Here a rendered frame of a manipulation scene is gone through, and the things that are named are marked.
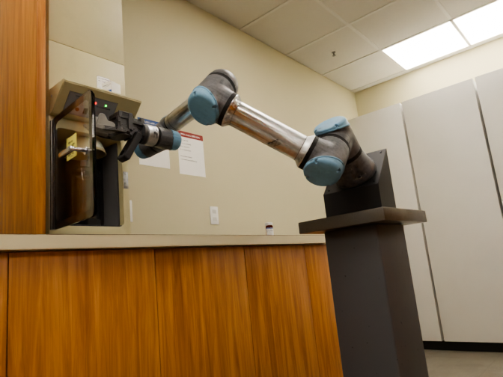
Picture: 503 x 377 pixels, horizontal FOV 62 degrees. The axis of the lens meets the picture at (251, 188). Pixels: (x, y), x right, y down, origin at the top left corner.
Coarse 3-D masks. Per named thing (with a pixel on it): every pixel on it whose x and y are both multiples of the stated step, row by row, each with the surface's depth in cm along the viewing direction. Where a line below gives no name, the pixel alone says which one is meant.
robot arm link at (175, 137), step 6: (156, 126) 150; (162, 132) 150; (168, 132) 152; (174, 132) 155; (162, 138) 150; (168, 138) 152; (174, 138) 154; (180, 138) 156; (156, 144) 150; (162, 144) 151; (168, 144) 153; (174, 144) 155; (180, 144) 157; (156, 150) 156; (162, 150) 157
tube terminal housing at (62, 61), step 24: (48, 48) 156; (72, 48) 163; (48, 72) 154; (72, 72) 161; (96, 72) 169; (120, 72) 178; (48, 96) 152; (48, 120) 151; (48, 144) 149; (120, 144) 174; (48, 168) 147; (120, 168) 172; (48, 192) 145; (120, 192) 169; (48, 216) 144; (120, 216) 167
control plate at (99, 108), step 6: (72, 96) 150; (78, 96) 152; (66, 102) 150; (72, 102) 151; (102, 102) 159; (108, 102) 160; (114, 102) 162; (96, 108) 158; (102, 108) 160; (108, 108) 162; (114, 108) 163; (96, 114) 160; (108, 114) 163
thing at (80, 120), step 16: (80, 96) 134; (64, 112) 142; (80, 112) 133; (64, 128) 141; (80, 128) 132; (64, 144) 140; (80, 144) 131; (64, 160) 139; (80, 160) 130; (64, 176) 138; (80, 176) 130; (64, 192) 137; (80, 192) 129; (64, 208) 136; (80, 208) 128; (96, 208) 122; (64, 224) 135
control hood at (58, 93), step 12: (60, 84) 147; (72, 84) 148; (84, 84) 151; (60, 96) 148; (96, 96) 156; (108, 96) 159; (120, 96) 162; (60, 108) 150; (120, 108) 165; (132, 108) 168
